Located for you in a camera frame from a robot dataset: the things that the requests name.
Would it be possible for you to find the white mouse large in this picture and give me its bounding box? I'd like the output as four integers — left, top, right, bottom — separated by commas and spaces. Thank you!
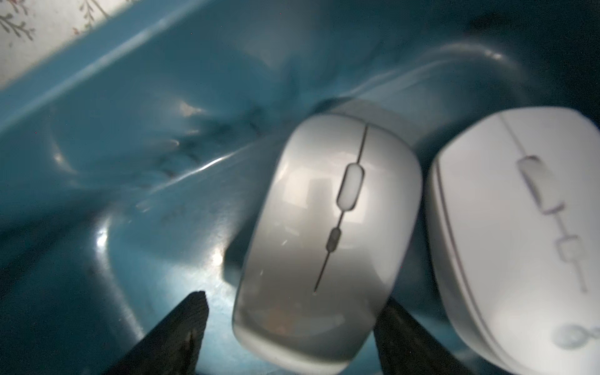
425, 107, 599, 374

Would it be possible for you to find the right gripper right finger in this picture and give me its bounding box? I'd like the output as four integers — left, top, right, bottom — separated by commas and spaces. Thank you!
373, 298, 471, 375

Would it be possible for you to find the silver mouse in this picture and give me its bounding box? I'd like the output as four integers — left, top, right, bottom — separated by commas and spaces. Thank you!
232, 105, 423, 374

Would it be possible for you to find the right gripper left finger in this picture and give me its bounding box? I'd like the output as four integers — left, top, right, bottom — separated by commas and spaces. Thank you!
104, 291, 209, 374

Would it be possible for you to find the teal plastic storage box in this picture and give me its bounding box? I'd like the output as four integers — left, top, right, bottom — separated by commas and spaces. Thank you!
1, 1, 599, 374

